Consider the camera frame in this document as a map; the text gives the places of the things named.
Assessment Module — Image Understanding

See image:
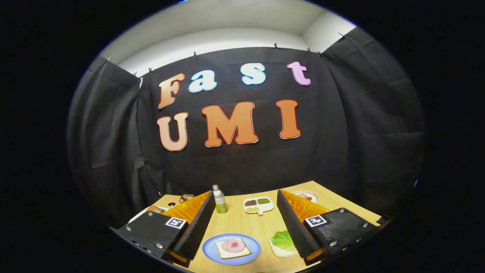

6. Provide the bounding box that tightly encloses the silver bottle with green label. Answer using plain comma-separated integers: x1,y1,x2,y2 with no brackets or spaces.
212,184,228,214

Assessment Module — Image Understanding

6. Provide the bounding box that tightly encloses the black backdrop cloth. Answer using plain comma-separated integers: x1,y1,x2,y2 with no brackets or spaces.
66,27,427,228

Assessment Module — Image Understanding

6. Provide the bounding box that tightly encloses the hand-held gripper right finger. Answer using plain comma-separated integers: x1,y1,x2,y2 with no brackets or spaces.
277,190,391,266

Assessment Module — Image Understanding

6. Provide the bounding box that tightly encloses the white divided dish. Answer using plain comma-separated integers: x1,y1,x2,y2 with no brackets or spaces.
243,196,274,216

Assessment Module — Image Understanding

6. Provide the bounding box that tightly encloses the green lettuce leaf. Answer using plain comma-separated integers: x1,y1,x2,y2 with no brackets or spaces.
271,230,298,253

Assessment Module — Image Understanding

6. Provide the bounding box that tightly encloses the white toaster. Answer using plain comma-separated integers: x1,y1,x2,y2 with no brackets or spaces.
128,207,169,224

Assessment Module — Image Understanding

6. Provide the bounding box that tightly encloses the white round plate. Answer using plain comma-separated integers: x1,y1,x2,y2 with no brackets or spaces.
290,190,319,204

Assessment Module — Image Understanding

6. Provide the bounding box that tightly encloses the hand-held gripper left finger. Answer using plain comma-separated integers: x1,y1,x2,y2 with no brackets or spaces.
116,191,216,268

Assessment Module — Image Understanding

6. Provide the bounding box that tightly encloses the white bread slice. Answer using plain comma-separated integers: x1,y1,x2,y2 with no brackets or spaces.
215,238,252,260

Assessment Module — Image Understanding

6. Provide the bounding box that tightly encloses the pink ham slice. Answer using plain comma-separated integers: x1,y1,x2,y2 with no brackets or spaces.
222,240,246,253

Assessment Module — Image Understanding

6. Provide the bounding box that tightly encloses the blue round plate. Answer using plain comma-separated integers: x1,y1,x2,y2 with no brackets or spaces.
202,233,262,266

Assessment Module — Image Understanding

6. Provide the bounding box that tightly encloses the white square plate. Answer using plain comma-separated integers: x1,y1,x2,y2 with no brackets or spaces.
269,237,300,258

